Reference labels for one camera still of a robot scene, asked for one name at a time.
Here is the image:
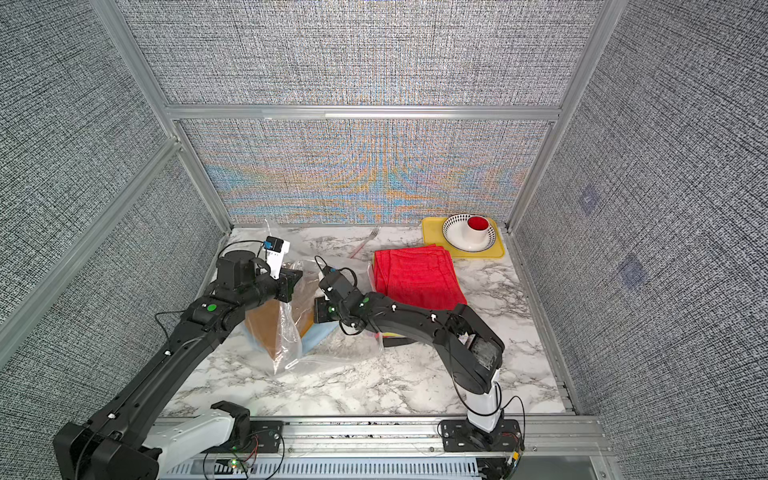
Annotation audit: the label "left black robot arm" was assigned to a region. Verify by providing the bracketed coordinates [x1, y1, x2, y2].
[53, 250, 303, 479]

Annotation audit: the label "mustard brown trousers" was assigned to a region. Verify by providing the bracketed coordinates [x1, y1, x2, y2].
[245, 267, 319, 369]

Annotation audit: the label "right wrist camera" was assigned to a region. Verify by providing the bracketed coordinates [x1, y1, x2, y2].
[319, 267, 342, 294]

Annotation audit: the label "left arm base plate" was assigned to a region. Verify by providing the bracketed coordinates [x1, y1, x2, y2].
[205, 420, 284, 455]

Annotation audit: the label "white slotted cable duct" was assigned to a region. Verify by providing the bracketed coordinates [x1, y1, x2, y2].
[161, 456, 482, 479]

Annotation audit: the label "red textured garment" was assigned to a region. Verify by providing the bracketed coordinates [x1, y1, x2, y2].
[373, 246, 467, 310]

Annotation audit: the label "white cup red inside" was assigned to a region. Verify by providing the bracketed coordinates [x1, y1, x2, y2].
[463, 216, 490, 245]

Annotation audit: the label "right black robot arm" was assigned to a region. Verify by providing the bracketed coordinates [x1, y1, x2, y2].
[319, 267, 505, 434]

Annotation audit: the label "clear plastic vacuum bag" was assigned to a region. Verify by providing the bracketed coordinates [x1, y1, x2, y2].
[241, 220, 384, 376]

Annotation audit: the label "black trousers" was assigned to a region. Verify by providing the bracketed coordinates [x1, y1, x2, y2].
[382, 337, 414, 348]

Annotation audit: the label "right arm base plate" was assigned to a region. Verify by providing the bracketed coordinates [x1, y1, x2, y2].
[438, 419, 525, 453]

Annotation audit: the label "aluminium front rail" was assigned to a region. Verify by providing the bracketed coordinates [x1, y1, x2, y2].
[107, 415, 613, 460]

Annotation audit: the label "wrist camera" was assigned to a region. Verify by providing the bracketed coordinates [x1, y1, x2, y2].
[319, 267, 342, 294]
[263, 236, 290, 280]

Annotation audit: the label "light blue trousers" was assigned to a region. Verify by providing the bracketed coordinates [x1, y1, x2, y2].
[245, 319, 337, 362]

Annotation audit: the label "white patterned bowl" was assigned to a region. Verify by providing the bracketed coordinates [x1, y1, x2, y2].
[442, 214, 496, 253]

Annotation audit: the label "yellow plastic tray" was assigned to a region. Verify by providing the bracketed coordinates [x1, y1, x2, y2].
[421, 217, 505, 259]

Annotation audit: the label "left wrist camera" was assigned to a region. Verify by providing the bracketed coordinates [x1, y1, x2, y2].
[263, 236, 290, 280]

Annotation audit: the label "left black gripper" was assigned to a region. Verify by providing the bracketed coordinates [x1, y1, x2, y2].
[240, 266, 304, 312]

